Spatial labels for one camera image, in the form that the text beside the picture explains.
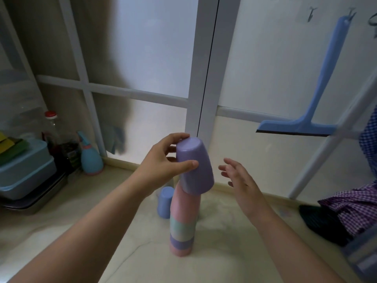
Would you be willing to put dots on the blue plastic cup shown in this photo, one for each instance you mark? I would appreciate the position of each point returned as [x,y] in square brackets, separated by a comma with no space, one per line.
[165,203]

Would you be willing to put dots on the white sliding window frame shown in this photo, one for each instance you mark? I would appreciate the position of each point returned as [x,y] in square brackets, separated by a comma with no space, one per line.
[206,70]

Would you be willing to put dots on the stainless steel tray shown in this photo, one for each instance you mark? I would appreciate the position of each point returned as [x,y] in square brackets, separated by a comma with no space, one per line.
[44,197]

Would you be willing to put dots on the blue window squeegee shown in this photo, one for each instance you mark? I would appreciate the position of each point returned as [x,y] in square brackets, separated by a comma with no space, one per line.
[321,85]

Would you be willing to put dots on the black bag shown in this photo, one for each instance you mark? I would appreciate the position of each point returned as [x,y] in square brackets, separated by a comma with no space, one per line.
[321,223]

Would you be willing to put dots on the person's right middle finger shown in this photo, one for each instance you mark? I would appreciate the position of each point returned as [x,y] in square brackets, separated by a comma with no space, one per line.
[226,167]

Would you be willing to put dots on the tall pink plastic cup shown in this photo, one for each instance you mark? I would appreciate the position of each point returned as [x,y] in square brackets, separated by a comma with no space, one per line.
[184,204]

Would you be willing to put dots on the person's right thumb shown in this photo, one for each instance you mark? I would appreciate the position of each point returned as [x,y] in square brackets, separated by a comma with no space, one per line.
[231,183]

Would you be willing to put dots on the person's left hand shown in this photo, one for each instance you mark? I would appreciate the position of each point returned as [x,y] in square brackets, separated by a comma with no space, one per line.
[156,165]

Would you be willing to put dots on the person's left middle finger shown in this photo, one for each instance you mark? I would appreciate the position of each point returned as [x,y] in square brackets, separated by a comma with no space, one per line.
[172,150]

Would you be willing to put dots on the person's right forearm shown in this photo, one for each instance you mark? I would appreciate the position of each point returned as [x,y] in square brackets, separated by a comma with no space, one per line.
[294,250]

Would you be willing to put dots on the blue cloth behind glass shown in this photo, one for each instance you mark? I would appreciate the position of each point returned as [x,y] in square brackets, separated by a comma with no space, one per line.
[113,139]

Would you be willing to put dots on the green and yellow sponges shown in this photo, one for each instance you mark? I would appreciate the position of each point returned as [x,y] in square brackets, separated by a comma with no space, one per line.
[10,144]

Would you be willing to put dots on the large blue lidded container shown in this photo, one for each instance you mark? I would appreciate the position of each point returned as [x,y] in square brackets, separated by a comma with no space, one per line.
[26,181]

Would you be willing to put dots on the person's left forearm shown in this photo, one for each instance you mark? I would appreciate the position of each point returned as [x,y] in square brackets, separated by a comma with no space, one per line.
[88,232]

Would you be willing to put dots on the small blue lidded container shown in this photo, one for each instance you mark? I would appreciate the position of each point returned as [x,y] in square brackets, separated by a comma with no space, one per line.
[23,157]

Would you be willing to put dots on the teal spray bottle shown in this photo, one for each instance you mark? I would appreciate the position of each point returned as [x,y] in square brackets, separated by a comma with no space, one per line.
[91,162]

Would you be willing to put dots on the person's right hand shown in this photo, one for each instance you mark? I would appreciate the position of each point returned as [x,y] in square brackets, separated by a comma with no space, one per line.
[246,188]

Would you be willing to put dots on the nested purple plastic cup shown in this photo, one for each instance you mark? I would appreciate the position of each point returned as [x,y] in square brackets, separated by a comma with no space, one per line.
[180,244]

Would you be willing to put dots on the mint green plastic cup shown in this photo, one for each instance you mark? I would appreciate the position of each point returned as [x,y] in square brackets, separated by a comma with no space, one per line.
[182,225]

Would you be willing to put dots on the clear plastic storage box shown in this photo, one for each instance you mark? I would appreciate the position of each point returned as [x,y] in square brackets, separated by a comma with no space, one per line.
[17,106]

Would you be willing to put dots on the blue checked cloth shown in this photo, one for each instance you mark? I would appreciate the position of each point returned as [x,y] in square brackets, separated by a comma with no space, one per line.
[369,144]

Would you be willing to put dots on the cream plastic cup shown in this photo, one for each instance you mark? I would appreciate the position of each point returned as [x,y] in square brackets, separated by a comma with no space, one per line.
[181,235]

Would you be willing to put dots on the large purple plastic cup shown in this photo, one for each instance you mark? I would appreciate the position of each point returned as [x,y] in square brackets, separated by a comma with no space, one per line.
[196,167]

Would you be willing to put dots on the purple checked cloth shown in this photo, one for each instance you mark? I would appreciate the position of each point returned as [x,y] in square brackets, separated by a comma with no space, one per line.
[353,206]

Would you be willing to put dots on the white rack pole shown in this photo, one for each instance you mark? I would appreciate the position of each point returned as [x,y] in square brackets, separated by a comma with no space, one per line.
[330,141]

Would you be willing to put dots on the clear bottle with red cap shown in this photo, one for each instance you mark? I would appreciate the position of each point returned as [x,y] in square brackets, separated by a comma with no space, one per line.
[59,144]

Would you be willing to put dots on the person's left thumb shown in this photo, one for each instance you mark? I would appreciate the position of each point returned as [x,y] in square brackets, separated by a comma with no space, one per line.
[184,167]

